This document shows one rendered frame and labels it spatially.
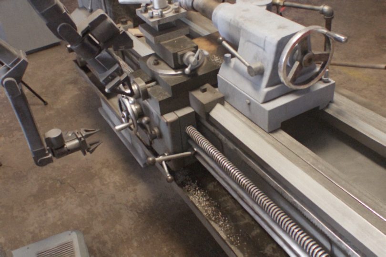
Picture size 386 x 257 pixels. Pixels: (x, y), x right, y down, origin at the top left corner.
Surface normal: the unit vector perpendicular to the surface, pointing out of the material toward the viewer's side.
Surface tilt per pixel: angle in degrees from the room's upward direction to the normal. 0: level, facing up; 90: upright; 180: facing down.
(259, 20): 0
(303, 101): 90
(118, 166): 0
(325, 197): 36
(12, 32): 90
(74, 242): 0
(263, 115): 90
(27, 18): 90
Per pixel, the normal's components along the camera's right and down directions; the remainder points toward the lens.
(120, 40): 0.36, 0.51
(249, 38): -0.87, 0.24
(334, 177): -0.10, -0.81
